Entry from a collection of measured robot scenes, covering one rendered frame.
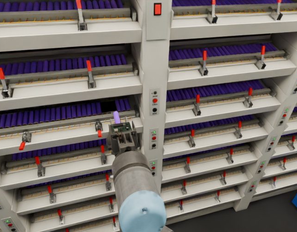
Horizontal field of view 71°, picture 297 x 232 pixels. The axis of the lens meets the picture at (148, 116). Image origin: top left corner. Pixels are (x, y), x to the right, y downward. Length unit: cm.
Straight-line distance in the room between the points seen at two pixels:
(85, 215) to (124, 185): 87
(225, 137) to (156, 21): 71
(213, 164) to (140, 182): 88
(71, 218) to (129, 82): 84
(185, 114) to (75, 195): 67
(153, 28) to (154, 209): 53
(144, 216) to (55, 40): 54
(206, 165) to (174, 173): 20
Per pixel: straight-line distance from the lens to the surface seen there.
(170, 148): 104
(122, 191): 44
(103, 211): 130
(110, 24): 73
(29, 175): 105
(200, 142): 110
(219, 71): 92
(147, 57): 74
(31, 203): 120
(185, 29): 76
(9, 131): 93
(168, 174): 118
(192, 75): 85
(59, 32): 70
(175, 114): 93
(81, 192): 115
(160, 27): 72
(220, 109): 102
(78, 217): 131
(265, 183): 183
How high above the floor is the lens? 146
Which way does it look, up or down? 34 degrees down
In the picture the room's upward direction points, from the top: straight up
